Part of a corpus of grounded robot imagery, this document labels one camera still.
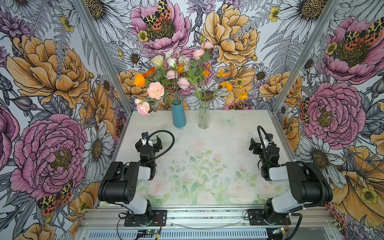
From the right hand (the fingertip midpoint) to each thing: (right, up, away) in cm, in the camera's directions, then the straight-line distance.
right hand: (258, 141), depth 93 cm
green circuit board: (-62, -41, -22) cm, 77 cm away
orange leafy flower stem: (-61, +41, -1) cm, 73 cm away
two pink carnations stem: (-47, +35, -2) cm, 59 cm away
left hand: (-67, 0, -1) cm, 67 cm away
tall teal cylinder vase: (-50, +15, +11) cm, 54 cm away
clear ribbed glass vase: (-33, +16, +14) cm, 39 cm away
